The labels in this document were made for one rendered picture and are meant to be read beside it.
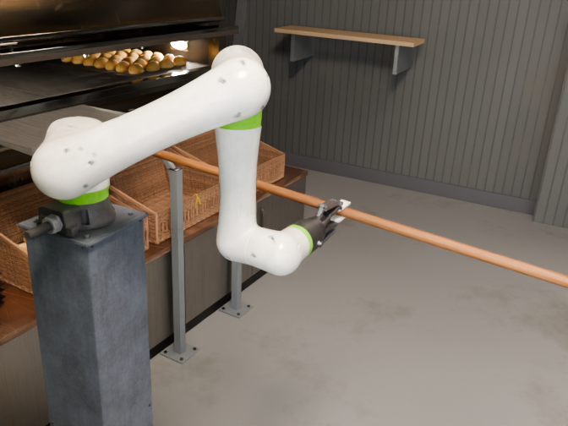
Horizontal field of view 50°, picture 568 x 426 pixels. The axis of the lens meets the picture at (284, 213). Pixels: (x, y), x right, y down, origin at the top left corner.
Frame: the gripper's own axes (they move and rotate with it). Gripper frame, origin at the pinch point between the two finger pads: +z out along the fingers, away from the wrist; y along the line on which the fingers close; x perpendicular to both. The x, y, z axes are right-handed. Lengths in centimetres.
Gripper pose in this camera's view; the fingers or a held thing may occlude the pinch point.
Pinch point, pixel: (340, 210)
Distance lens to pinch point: 179.6
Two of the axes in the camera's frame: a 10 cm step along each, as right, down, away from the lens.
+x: 8.6, 2.9, -4.3
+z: 5.0, -3.1, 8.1
